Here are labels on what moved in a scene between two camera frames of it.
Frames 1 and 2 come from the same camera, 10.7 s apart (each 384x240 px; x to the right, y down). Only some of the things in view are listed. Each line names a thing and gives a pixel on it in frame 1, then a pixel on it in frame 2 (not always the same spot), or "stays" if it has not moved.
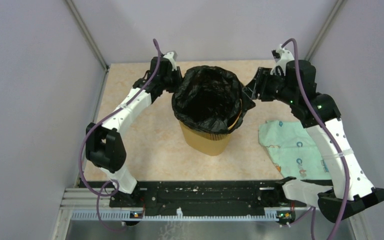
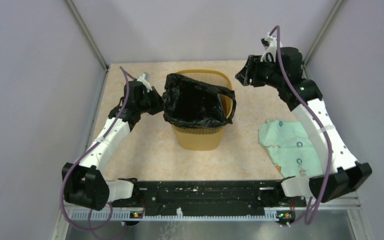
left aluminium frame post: x=89 y=37 stays
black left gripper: x=179 y=78 → x=159 y=101
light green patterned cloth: x=294 y=150 stays
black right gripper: x=258 y=85 → x=249 y=71
